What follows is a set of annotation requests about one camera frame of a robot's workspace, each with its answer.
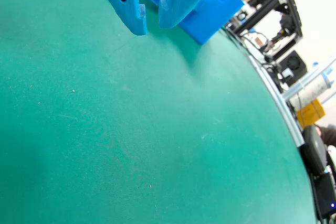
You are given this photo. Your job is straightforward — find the black box with fan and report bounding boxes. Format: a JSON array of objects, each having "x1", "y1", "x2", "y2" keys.
[{"x1": 275, "y1": 50, "x2": 308, "y2": 87}]

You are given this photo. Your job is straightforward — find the black box with blue light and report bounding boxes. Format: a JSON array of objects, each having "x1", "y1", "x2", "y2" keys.
[{"x1": 312, "y1": 173, "x2": 336, "y2": 219}]

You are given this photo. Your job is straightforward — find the black frame 3D printer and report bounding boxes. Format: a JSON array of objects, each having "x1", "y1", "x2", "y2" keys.
[{"x1": 225, "y1": 0, "x2": 304, "y2": 62}]

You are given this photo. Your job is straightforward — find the white cylindrical tube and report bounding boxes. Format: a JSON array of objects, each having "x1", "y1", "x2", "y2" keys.
[{"x1": 288, "y1": 73, "x2": 332, "y2": 107}]

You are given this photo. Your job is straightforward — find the silver aluminium rail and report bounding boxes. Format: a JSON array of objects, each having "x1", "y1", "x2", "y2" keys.
[{"x1": 248, "y1": 53, "x2": 305, "y2": 148}]

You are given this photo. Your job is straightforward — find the dark grey rounded device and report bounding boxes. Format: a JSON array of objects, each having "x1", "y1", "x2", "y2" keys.
[{"x1": 300, "y1": 125, "x2": 329, "y2": 175}]

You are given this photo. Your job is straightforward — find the blue plastic box with handle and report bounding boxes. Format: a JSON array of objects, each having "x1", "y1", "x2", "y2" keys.
[{"x1": 131, "y1": 0, "x2": 245, "y2": 46}]

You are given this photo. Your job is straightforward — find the green work mat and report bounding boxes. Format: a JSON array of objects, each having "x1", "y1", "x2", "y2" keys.
[{"x1": 0, "y1": 0, "x2": 317, "y2": 224}]

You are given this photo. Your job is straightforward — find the yellow labelled box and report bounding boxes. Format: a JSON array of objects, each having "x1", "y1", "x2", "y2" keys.
[{"x1": 296, "y1": 99, "x2": 326, "y2": 130}]

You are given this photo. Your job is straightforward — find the clear plastic rods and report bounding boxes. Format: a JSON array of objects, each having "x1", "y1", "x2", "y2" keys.
[{"x1": 282, "y1": 56, "x2": 336, "y2": 101}]

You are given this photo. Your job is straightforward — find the person in brown clothing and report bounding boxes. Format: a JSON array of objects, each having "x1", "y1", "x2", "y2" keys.
[{"x1": 314, "y1": 125, "x2": 336, "y2": 146}]

